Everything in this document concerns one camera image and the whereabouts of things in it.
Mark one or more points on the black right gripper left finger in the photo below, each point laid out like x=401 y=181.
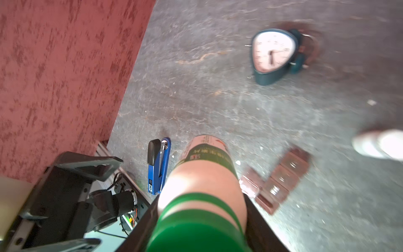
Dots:
x=140 y=236

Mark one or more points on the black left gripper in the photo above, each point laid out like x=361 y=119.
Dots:
x=61 y=209

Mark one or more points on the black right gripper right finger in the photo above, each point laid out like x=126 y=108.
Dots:
x=259 y=235

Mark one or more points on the brown weekly pill organizer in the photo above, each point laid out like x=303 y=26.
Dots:
x=274 y=190

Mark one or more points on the green capped pill bottle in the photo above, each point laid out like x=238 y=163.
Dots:
x=201 y=207

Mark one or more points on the small white pill bottle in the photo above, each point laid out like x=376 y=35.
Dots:
x=387 y=144

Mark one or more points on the teal dial kitchen scale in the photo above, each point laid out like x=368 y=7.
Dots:
x=276 y=52

